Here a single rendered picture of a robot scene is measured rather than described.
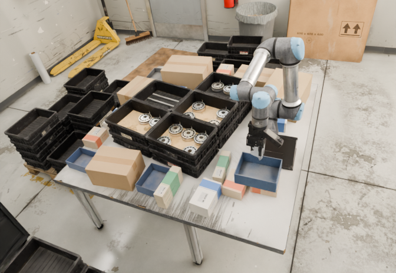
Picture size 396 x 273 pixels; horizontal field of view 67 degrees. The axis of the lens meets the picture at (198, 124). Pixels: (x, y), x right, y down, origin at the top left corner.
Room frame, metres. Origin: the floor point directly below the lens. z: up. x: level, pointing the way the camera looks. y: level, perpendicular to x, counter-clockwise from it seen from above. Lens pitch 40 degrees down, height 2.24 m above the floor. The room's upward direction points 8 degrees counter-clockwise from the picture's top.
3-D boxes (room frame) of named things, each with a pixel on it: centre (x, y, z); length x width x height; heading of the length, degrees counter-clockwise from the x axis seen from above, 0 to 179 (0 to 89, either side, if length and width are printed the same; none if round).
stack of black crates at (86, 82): (3.06, 1.20, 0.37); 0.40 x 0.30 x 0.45; 152
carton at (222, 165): (1.33, -0.12, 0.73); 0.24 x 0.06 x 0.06; 157
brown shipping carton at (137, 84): (2.27, 0.48, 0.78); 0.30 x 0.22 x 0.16; 146
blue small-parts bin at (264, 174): (0.94, -0.26, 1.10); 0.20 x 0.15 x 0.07; 63
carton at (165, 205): (1.20, 0.23, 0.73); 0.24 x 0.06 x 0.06; 151
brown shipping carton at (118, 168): (1.41, 0.58, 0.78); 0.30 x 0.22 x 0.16; 69
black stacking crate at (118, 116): (1.75, 0.43, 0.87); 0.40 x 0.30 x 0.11; 52
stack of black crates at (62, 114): (2.70, 1.38, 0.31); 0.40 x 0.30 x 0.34; 152
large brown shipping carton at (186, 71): (2.47, 0.02, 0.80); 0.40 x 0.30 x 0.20; 67
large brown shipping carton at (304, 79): (1.92, -0.73, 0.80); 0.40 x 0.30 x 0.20; 145
